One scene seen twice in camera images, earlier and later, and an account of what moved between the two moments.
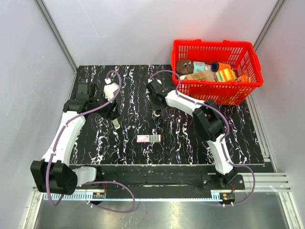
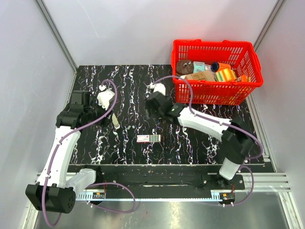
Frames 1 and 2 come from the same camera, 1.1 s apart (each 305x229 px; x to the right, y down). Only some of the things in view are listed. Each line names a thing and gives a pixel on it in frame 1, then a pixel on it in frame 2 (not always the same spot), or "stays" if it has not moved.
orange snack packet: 244,78 stays
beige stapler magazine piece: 116,124 stays
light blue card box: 198,66 stays
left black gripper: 112,111 → 105,122
